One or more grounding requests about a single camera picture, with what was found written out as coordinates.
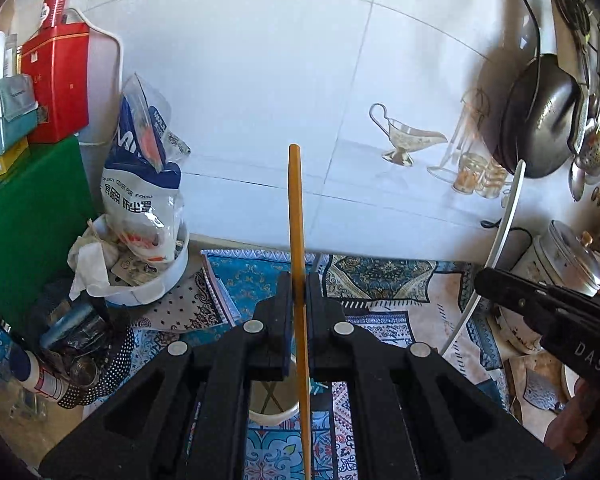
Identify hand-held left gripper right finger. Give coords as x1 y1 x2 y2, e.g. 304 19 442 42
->
305 272 566 480

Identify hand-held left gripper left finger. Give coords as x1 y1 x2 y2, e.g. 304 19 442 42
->
39 271 295 480

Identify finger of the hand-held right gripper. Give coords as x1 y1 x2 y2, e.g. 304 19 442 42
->
475 267 600 311
490 305 561 336

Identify white chopstick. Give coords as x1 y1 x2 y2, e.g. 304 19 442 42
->
437 159 527 356

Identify white ribbed cup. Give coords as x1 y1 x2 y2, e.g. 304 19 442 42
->
248 354 301 427

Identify orange wooden chopstick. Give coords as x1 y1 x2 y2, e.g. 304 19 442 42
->
288 144 313 480

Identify person's right hand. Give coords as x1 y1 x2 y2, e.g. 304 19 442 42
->
544 377 600 467

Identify white rice cooker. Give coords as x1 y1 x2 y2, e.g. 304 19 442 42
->
490 219 600 356

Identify wooden board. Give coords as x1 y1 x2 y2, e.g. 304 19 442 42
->
505 352 568 413

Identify patterned patchwork mat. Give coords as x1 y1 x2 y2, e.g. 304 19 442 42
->
130 247 511 480

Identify small steel ladle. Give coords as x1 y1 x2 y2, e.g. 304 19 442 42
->
569 162 588 203

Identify white bowl with scraps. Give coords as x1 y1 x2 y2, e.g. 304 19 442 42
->
70 214 190 307

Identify steel slotted spoon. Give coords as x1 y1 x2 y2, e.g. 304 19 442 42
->
572 130 600 171

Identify black wok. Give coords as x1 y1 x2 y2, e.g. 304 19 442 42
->
497 52 583 179

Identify black perforated mat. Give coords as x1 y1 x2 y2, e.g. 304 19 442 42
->
30 280 136 408

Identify white blue food bag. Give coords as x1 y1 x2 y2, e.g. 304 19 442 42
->
101 72 192 266

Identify dark glass jar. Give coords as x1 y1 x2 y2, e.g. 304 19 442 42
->
40 300 106 356

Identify brown cutting board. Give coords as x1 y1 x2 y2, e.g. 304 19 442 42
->
547 0 588 78

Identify green box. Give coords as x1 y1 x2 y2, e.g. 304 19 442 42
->
0 135 98 331

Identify black kitchen scissors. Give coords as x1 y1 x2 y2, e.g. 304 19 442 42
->
555 0 593 36

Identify red tin box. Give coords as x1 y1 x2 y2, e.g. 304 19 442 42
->
20 22 91 145

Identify yellow flat box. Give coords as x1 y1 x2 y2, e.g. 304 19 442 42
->
0 137 31 178

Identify teal tissue box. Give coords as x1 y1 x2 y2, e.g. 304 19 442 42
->
0 74 38 158

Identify red capped bottle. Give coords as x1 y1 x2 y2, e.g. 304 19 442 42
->
39 0 76 28

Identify black power cable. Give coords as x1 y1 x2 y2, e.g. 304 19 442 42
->
480 0 543 241

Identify white cord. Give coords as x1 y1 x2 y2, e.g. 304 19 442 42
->
70 7 123 148

